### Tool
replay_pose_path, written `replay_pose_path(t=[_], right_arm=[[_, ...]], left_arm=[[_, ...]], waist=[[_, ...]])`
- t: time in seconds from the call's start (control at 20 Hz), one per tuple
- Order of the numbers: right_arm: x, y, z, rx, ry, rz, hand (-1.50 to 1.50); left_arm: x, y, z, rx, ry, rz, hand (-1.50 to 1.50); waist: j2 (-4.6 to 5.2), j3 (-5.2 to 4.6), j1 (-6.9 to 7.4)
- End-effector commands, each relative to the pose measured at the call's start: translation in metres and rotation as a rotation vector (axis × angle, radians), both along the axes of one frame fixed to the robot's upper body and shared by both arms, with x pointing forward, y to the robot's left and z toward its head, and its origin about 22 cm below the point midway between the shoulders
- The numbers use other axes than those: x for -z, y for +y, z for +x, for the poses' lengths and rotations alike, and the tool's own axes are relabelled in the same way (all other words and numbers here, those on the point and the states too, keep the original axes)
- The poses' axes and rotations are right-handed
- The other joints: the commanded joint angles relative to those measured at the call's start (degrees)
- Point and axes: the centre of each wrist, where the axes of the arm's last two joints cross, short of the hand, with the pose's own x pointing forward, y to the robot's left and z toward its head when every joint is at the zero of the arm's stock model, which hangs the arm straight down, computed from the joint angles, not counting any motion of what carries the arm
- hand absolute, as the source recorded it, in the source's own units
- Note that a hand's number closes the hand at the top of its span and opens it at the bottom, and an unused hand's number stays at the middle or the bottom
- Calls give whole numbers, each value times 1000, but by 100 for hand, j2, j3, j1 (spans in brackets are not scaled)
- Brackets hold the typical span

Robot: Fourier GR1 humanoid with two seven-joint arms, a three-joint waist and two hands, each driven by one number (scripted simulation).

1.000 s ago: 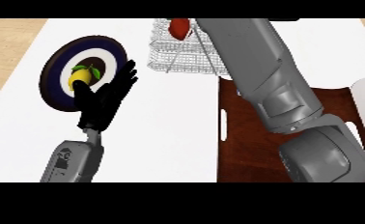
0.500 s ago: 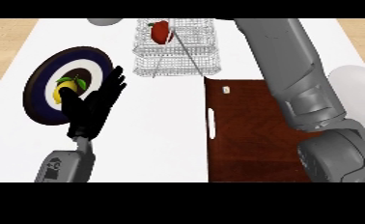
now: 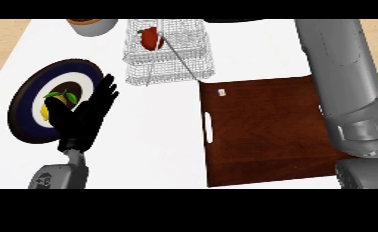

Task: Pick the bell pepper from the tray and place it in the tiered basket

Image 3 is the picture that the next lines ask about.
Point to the dark rounded object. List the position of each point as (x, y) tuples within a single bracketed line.
[(230, 20)]

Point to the red bell pepper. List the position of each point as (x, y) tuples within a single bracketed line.
[(147, 39)]

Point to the brown wooden tray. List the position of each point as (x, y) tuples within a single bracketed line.
[(265, 129)]

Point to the yellow lemon with green leaves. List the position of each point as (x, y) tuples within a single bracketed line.
[(60, 98)]

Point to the small white label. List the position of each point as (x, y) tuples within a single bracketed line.
[(221, 92)]

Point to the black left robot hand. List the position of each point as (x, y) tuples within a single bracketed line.
[(87, 119)]

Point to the dark blue and white plate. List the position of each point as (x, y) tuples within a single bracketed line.
[(23, 116)]

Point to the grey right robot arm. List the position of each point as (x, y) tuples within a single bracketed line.
[(339, 86)]

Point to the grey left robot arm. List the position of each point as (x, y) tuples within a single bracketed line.
[(57, 176)]

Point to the grey pot with brown rim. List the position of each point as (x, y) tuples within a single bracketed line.
[(96, 28)]

